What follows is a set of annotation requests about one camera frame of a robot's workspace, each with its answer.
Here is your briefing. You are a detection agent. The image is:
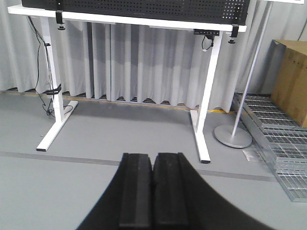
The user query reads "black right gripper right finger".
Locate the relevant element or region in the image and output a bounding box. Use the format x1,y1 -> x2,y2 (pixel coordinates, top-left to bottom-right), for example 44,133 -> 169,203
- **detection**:
153,153 -> 270,230

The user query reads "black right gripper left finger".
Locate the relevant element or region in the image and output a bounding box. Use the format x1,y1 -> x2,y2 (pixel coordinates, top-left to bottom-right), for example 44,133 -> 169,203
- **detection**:
78,153 -> 152,230

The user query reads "silver pole floor stand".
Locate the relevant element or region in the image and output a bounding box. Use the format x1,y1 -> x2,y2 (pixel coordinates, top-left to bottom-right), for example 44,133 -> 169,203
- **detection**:
213,1 -> 273,149

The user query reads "white standing desk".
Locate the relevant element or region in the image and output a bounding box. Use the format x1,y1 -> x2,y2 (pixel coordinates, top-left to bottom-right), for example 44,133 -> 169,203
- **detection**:
8,4 -> 247,163

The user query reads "steel floor grating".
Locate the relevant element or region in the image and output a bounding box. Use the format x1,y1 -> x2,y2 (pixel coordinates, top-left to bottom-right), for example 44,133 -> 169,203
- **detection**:
240,94 -> 307,202

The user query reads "grey pleated curtain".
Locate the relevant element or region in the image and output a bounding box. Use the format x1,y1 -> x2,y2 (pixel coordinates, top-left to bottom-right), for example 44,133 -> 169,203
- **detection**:
0,0 -> 307,111

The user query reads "brown cardboard box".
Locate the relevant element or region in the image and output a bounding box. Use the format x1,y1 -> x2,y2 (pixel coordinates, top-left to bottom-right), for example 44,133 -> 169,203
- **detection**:
271,39 -> 307,127

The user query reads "black desk control panel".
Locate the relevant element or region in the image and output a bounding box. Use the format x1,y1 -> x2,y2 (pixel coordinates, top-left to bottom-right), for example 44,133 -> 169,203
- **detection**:
193,29 -> 220,36

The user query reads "black right pegboard clamp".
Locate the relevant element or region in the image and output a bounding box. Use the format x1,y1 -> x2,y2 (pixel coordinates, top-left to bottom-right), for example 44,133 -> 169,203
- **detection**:
228,24 -> 239,44

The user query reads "black pegboard clamp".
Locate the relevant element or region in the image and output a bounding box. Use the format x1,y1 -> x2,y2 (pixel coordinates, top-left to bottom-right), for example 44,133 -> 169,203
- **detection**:
228,24 -> 239,44
56,11 -> 65,31

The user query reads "black perforated pegboard panel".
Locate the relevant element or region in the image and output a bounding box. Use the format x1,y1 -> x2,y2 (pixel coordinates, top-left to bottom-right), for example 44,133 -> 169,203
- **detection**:
22,0 -> 250,25

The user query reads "black left pegboard clamp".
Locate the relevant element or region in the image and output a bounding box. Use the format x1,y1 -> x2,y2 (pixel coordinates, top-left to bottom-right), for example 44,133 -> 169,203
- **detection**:
56,11 -> 65,31

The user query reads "black hanging power cable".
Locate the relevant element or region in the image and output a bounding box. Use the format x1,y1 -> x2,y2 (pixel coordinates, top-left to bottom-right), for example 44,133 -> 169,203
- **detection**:
26,15 -> 75,117

